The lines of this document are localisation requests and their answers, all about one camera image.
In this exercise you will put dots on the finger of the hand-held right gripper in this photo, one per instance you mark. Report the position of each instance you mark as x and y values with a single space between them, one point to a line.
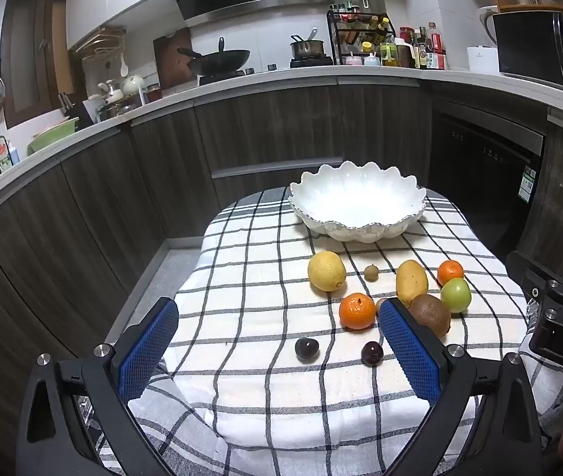
534 277

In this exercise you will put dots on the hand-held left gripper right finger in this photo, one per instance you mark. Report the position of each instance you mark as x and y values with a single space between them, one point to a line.
410 352

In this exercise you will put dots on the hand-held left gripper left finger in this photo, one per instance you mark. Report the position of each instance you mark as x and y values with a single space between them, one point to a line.
147 352

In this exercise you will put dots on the dark grape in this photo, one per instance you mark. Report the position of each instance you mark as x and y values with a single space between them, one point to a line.
371 354
306 349

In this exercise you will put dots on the brown kiwi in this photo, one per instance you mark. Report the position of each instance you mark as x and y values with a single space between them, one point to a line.
430 313

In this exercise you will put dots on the small brown longan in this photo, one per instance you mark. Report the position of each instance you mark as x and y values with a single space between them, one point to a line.
371 273
378 306

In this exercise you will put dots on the mandarin orange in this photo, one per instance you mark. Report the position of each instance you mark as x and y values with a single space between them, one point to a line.
357 311
450 271

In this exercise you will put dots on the yellow mango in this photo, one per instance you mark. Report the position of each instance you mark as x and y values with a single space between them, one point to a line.
411 281

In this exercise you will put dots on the green grape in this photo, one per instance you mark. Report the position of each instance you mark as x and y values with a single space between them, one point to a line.
456 296

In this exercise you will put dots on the yellow lemon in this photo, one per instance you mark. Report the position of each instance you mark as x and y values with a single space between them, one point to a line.
327 271

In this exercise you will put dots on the white scalloped bowl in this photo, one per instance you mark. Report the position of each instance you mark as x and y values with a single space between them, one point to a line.
356 203

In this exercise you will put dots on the grey shoe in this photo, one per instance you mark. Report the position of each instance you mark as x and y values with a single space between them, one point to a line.
554 406

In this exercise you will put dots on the black dishwasher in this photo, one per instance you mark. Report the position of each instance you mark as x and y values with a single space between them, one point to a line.
479 183

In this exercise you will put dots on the black white checked tablecloth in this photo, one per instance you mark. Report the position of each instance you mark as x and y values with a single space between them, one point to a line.
261 258

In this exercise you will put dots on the black microwave oven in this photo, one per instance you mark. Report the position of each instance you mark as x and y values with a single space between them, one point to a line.
529 44

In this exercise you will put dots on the white round canister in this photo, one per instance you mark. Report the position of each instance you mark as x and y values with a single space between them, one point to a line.
482 59

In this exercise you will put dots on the green basin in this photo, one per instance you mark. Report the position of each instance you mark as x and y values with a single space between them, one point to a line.
53 136

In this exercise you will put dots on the blue white bottle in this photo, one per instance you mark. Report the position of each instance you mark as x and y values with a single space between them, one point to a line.
14 153

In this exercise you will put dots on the white kettle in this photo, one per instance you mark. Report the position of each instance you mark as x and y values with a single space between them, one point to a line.
485 25

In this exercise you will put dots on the red label sauce bottle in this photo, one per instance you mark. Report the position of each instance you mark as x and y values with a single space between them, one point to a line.
437 49

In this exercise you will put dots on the steel pot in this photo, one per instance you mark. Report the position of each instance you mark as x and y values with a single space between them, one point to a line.
118 109

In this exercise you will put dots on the green glass bottle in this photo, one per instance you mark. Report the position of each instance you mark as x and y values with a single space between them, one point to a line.
0 153

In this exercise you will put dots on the black knife block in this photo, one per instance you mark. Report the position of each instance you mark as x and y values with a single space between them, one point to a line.
81 111

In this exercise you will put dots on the wood-grain kitchen cabinets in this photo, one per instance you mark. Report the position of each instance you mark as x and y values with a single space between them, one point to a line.
261 129

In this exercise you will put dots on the dark sauce bottle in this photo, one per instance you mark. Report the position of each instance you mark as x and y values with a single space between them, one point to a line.
423 52

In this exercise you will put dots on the brown glass jar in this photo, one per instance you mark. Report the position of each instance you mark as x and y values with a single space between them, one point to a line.
404 55

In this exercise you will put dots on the small red jar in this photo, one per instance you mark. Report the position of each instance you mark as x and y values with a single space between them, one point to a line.
154 92

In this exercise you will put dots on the green lidded jar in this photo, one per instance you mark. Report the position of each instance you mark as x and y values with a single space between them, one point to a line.
388 54

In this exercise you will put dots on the white teapot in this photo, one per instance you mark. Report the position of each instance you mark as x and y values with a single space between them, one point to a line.
134 84

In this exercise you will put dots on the blue seasoning jar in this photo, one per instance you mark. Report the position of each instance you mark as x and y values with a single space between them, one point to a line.
371 60

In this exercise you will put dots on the red lid jar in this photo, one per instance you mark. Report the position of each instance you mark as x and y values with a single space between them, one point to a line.
406 34

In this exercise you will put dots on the pink seasoning jar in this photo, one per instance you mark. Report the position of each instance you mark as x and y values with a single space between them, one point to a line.
353 60

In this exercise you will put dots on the white hanging spoon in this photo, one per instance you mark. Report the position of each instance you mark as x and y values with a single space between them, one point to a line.
124 67

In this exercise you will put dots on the wooden cutting board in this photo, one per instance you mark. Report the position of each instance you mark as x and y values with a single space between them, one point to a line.
170 57

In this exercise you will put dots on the black wok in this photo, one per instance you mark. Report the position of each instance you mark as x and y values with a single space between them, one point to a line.
222 58

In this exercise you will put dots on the white kitchen countertop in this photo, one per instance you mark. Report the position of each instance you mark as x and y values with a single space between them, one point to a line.
286 73

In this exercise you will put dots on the black gas cooktop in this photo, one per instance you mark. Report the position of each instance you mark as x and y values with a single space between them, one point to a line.
311 62

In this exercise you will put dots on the black spice rack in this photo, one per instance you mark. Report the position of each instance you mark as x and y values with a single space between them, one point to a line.
333 44

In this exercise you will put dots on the row of seasoning bottles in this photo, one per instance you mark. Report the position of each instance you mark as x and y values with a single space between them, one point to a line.
361 22

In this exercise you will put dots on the brown wooden door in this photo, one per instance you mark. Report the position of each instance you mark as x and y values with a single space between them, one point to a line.
24 59

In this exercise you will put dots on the steel saucepan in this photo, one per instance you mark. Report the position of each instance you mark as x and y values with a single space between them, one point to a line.
307 48

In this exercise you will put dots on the wooden wall rack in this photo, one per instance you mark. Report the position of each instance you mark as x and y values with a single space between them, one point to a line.
100 39

